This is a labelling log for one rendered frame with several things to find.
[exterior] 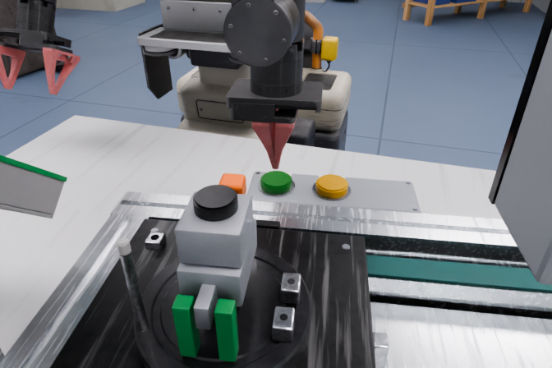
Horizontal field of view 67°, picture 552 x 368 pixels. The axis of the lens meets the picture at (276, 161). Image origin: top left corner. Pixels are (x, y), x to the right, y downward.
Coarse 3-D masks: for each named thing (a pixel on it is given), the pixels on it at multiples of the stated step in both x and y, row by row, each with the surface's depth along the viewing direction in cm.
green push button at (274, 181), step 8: (264, 176) 53; (272, 176) 53; (280, 176) 53; (288, 176) 53; (264, 184) 52; (272, 184) 51; (280, 184) 51; (288, 184) 52; (272, 192) 51; (280, 192) 51
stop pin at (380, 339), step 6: (378, 336) 33; (384, 336) 33; (378, 342) 33; (384, 342) 33; (378, 348) 33; (384, 348) 33; (378, 354) 33; (384, 354) 33; (378, 360) 33; (384, 360) 33; (378, 366) 34
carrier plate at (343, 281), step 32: (160, 224) 45; (160, 256) 41; (288, 256) 41; (320, 256) 41; (352, 256) 41; (320, 288) 37; (352, 288) 37; (96, 320) 34; (128, 320) 34; (320, 320) 34; (352, 320) 34; (64, 352) 32; (96, 352) 32; (128, 352) 32; (320, 352) 32; (352, 352) 32
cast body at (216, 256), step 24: (216, 192) 28; (192, 216) 28; (216, 216) 27; (240, 216) 28; (192, 240) 27; (216, 240) 26; (240, 240) 26; (192, 264) 28; (216, 264) 28; (240, 264) 27; (192, 288) 28; (216, 288) 28; (240, 288) 28
